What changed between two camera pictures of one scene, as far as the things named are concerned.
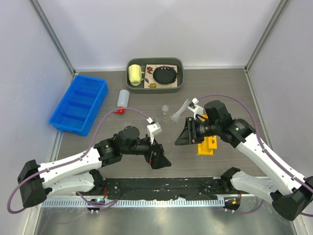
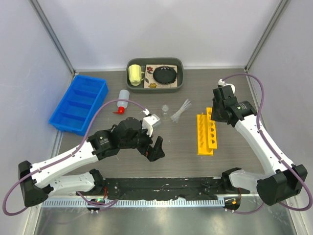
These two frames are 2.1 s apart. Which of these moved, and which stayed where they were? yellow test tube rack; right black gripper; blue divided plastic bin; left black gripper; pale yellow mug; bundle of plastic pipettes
Moved: right black gripper; left black gripper
Stayed: bundle of plastic pipettes; pale yellow mug; blue divided plastic bin; yellow test tube rack
